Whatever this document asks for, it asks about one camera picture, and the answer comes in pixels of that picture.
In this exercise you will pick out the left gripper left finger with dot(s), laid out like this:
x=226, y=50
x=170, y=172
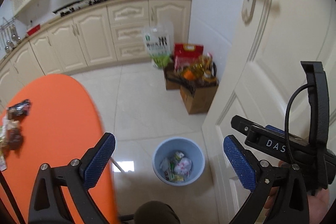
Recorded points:
x=48, y=205

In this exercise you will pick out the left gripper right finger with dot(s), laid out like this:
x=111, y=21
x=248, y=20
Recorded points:
x=291, y=204

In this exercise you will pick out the dark snack wrapper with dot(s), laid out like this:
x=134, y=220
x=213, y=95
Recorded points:
x=11, y=136

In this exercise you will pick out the light blue trash bin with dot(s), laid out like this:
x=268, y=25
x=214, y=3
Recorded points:
x=178, y=161

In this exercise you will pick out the cream kitchen cabinets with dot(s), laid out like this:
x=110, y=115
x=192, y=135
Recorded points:
x=95, y=37

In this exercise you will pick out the person's right hand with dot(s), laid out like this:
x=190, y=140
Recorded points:
x=318, y=204

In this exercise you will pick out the round orange table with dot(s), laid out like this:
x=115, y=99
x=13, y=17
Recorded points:
x=62, y=125

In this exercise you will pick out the person's knee dark trousers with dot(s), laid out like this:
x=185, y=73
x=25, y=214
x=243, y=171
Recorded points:
x=156, y=212

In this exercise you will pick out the brown cardboard box with bottles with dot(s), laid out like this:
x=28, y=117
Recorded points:
x=195, y=78

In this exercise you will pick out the red gift bag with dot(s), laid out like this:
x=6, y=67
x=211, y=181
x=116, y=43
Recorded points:
x=186, y=54

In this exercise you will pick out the white door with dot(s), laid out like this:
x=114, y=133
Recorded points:
x=263, y=70

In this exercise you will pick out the hanging utensil rack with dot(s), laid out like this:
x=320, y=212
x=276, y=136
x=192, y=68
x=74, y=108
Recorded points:
x=9, y=35

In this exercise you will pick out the white green rice bag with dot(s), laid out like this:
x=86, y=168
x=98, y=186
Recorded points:
x=159, y=43

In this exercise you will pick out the black gas stove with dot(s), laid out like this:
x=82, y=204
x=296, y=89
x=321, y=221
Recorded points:
x=75, y=6

